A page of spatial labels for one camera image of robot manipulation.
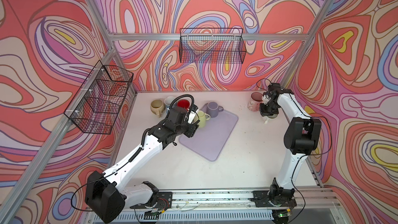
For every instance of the light green mug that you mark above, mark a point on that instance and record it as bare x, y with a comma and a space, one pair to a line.
202, 117

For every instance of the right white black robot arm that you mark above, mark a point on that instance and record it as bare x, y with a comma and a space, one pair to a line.
300, 140

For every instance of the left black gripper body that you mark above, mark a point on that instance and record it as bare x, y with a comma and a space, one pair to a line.
189, 131

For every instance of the white mug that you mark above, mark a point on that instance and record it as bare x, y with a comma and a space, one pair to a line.
267, 119

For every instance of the black wire basket wall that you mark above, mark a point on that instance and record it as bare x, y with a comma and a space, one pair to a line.
104, 92
212, 45

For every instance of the pink patterned mug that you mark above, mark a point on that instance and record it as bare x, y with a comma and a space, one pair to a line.
256, 99

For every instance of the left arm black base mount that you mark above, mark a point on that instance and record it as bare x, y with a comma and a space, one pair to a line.
159, 201

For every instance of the red mug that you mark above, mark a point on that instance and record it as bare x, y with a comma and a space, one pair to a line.
183, 103

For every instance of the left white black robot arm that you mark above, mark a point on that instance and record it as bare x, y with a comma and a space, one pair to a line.
107, 193

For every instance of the purple mug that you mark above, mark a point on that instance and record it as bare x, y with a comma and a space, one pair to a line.
213, 109

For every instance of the black wire basket back wall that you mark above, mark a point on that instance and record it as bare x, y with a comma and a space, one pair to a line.
212, 45

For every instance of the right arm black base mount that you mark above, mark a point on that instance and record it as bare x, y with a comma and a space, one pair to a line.
263, 198

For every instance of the light blue mug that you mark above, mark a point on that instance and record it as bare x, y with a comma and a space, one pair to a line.
168, 102

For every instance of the lavender plastic tray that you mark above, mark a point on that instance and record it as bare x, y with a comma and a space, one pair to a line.
210, 140

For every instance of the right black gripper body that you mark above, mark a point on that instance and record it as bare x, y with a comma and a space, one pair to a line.
270, 109

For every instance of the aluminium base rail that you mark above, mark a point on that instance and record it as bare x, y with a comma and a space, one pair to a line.
314, 205

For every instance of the beige speckled mug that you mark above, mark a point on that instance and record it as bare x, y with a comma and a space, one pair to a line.
157, 107

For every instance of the black wire basket left wall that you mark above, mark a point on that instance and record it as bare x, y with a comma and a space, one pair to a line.
104, 92

